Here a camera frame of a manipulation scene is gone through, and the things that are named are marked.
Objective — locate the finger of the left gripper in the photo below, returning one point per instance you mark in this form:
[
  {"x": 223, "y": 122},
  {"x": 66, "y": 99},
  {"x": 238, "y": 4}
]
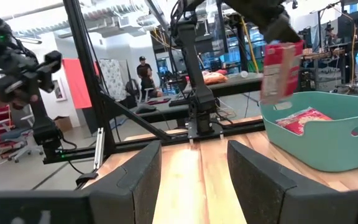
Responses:
[{"x": 283, "y": 31}]

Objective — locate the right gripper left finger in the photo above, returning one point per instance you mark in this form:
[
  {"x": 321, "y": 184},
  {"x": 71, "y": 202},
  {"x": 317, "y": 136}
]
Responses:
[{"x": 135, "y": 186}]

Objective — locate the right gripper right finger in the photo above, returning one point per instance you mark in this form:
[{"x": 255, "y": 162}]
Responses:
[{"x": 259, "y": 193}]

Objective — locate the red popcorn bag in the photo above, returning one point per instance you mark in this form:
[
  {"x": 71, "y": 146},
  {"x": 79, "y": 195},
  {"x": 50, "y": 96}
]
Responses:
[
  {"x": 280, "y": 71},
  {"x": 301, "y": 119}
]

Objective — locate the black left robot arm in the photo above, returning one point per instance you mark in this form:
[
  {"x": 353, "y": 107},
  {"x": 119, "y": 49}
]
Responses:
[{"x": 197, "y": 87}]

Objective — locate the silver aluminium bar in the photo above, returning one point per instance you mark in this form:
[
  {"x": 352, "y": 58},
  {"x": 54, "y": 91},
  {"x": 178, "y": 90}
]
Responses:
[{"x": 99, "y": 148}]

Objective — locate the small white round object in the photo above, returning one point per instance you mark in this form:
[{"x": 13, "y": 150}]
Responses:
[{"x": 243, "y": 74}]

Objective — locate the black office desk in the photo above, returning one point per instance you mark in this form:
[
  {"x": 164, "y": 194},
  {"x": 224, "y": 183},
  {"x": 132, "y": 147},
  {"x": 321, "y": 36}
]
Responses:
[{"x": 238, "y": 82}]

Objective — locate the black workstation desk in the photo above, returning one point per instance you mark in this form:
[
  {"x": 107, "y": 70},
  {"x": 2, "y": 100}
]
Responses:
[{"x": 353, "y": 46}]

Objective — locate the dark computer monitor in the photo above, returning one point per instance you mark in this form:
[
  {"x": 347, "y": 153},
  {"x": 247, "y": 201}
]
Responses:
[{"x": 357, "y": 18}]

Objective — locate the orange snack bag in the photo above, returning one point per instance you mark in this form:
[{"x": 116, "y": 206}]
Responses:
[{"x": 214, "y": 77}]

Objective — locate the teal plastic basket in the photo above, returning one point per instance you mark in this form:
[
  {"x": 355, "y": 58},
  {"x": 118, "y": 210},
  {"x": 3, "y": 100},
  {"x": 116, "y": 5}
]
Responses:
[{"x": 322, "y": 146}]

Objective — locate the black computer mouse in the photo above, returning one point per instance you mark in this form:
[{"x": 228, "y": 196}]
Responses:
[{"x": 145, "y": 108}]

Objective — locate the pink pad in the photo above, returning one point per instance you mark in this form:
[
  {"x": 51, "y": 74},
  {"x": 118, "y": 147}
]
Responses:
[{"x": 158, "y": 101}]

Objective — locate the black backlit keyboard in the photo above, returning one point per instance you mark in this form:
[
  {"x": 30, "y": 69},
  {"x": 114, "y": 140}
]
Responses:
[{"x": 179, "y": 102}]

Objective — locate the cardboard box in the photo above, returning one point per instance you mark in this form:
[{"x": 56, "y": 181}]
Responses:
[{"x": 63, "y": 123}]

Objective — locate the person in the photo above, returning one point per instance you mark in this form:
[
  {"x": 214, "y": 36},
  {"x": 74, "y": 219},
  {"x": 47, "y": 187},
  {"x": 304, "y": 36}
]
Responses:
[
  {"x": 149, "y": 84},
  {"x": 143, "y": 67}
]

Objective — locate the white patterned fabric panel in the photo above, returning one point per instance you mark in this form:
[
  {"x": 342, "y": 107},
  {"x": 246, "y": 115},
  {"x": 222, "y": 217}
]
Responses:
[{"x": 113, "y": 77}]

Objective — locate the red panel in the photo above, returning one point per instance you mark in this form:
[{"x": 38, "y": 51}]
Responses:
[{"x": 76, "y": 82}]

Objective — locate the framed picture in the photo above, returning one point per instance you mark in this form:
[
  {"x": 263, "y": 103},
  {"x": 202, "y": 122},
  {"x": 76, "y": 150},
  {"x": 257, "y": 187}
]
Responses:
[{"x": 58, "y": 90}]

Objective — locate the grey office chair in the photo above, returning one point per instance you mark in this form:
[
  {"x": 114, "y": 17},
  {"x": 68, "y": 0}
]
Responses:
[{"x": 17, "y": 141}]

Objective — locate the black aluminium rig frame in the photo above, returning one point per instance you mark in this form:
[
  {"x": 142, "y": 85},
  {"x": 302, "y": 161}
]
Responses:
[{"x": 85, "y": 77}]

